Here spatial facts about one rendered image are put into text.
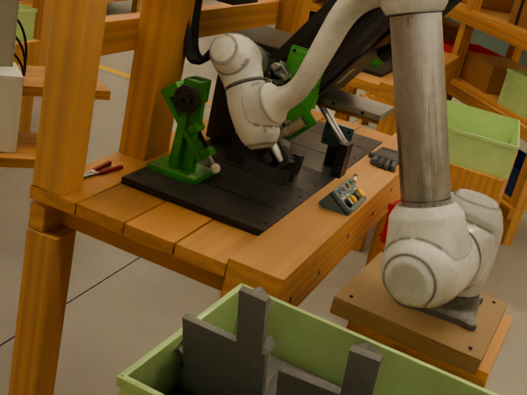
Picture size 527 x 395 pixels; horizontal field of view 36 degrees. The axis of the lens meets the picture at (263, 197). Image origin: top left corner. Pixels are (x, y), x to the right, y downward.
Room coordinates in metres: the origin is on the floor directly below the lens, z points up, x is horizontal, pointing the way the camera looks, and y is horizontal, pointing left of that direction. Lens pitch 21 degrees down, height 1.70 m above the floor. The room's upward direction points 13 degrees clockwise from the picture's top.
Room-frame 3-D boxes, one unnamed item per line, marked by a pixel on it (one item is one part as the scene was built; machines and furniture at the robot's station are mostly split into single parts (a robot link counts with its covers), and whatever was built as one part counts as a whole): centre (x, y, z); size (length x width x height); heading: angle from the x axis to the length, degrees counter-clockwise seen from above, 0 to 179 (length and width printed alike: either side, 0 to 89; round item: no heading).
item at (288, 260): (2.31, -0.27, 0.82); 1.50 x 0.14 x 0.15; 161
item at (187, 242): (2.40, 0.00, 0.44); 1.49 x 0.70 x 0.88; 161
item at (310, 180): (2.40, 0.00, 0.89); 1.10 x 0.42 x 0.02; 161
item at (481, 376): (1.67, -0.45, 0.83); 0.32 x 0.32 x 0.04; 68
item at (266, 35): (2.55, 0.09, 1.07); 0.30 x 0.18 x 0.34; 161
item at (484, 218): (1.67, -0.45, 1.05); 0.18 x 0.16 x 0.22; 152
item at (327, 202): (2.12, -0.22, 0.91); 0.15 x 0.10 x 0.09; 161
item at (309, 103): (2.31, -0.04, 1.17); 0.13 x 0.12 x 0.20; 161
